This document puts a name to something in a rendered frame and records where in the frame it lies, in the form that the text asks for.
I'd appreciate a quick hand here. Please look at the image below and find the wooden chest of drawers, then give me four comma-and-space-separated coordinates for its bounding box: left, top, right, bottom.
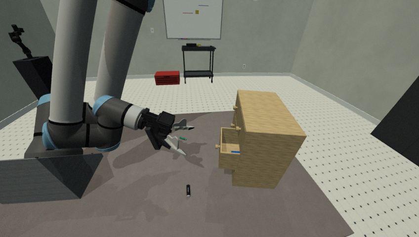
232, 90, 307, 189

